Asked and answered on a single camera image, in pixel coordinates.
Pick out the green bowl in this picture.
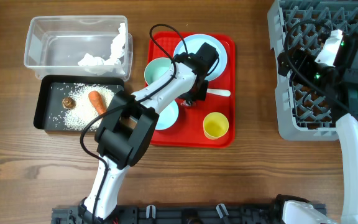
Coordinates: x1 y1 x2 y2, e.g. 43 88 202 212
144 57 171 85

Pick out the black waste tray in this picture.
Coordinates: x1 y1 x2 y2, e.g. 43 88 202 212
34 75 124 131

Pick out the white plastic spoon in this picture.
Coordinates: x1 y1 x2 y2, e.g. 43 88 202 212
207 88 231 97

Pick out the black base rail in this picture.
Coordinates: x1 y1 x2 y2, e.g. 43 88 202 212
50 203 329 224

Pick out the brown food scrap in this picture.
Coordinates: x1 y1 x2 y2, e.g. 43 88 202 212
62 97 76 110

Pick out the red snack wrapper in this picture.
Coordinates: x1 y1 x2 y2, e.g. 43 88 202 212
181 100 196 108

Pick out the red plastic tray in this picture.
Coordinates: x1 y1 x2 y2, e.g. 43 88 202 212
151 34 236 148

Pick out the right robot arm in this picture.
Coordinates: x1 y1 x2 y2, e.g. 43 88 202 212
282 30 358 223

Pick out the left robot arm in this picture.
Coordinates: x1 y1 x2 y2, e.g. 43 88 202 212
80 52 219 223

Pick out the white rice pile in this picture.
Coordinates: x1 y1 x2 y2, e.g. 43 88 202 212
63 85 115 131

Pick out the clear plastic bin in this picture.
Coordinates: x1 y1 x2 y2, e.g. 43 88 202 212
24 15 133 81

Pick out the light blue bowl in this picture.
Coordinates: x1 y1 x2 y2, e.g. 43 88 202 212
155 101 179 131

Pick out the white tissue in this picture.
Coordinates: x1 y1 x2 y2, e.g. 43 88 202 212
77 22 127 75

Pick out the grey dishwasher rack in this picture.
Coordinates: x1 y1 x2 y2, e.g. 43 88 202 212
267 1 358 141

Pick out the yellow cup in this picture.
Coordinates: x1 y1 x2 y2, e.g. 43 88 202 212
203 112 229 140

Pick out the light blue plate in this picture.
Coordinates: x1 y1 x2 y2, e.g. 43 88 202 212
184 34 227 81

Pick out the orange carrot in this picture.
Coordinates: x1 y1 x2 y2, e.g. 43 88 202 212
88 90 107 114

